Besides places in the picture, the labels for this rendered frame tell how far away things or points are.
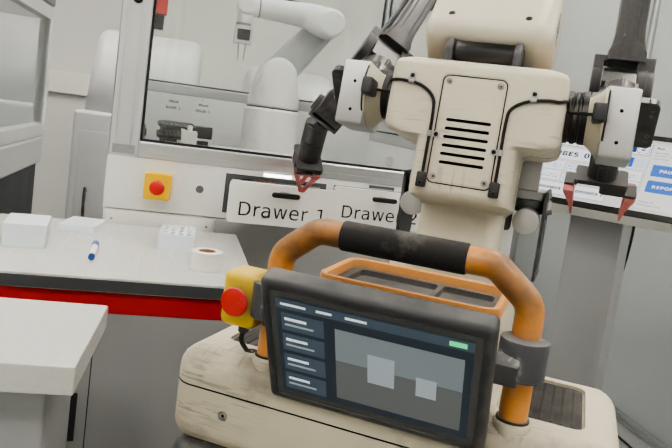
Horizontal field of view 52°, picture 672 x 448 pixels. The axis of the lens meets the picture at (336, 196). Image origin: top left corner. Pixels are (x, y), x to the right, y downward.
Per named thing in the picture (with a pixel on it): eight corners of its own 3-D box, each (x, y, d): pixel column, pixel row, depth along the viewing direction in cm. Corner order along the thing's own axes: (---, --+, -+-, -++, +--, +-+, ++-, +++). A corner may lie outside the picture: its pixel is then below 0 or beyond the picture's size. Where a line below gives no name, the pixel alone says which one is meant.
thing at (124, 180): (448, 239, 213) (455, 193, 211) (102, 206, 189) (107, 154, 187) (367, 197, 305) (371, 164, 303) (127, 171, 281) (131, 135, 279)
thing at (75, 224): (93, 234, 171) (93, 227, 171) (57, 229, 170) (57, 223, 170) (106, 225, 184) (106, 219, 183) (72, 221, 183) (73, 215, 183)
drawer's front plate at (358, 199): (423, 232, 209) (428, 196, 208) (330, 223, 202) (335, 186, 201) (421, 231, 210) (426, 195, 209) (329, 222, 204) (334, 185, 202)
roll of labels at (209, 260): (189, 263, 154) (191, 246, 153) (221, 266, 155) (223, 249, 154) (188, 271, 147) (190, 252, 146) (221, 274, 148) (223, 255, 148)
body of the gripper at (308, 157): (317, 152, 178) (323, 128, 173) (321, 177, 170) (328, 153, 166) (292, 149, 176) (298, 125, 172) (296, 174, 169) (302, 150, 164)
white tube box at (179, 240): (192, 252, 166) (194, 236, 165) (156, 248, 164) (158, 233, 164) (194, 241, 178) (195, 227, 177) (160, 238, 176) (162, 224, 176)
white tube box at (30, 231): (45, 249, 149) (47, 225, 149) (0, 246, 146) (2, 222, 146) (49, 237, 161) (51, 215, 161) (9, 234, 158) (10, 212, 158)
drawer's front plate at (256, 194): (333, 231, 187) (338, 191, 186) (225, 221, 181) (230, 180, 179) (331, 230, 189) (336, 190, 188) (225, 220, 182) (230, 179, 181)
